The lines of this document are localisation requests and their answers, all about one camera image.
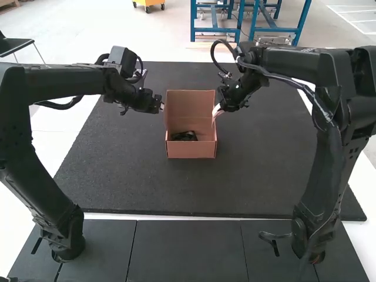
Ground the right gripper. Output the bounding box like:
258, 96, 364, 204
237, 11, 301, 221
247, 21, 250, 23
211, 80, 251, 122

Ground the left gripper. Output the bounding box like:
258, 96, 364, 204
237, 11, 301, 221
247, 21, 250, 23
133, 89, 165, 115

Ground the cardboard box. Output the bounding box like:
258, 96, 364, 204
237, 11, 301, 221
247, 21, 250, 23
164, 89, 218, 159

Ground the black square fan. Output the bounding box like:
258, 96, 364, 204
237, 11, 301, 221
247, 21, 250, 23
170, 130, 199, 142

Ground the black mat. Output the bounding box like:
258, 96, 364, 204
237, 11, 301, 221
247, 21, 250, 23
54, 61, 368, 223

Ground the yellow cart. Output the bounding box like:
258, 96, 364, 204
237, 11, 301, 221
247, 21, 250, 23
132, 0, 167, 14

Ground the black chair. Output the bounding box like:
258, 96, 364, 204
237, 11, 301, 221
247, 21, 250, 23
0, 29, 48, 65

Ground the dark base panel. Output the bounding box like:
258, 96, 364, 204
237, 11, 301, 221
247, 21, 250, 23
240, 220, 370, 282
7, 219, 137, 282
126, 220, 250, 282

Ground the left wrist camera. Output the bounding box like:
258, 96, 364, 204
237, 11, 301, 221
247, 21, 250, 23
131, 69, 149, 85

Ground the black cable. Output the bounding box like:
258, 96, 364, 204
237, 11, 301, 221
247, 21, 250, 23
210, 39, 239, 78
33, 95, 83, 111
133, 52, 146, 78

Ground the blue metal frame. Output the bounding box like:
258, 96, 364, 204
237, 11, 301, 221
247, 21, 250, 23
249, 0, 313, 47
190, 0, 245, 43

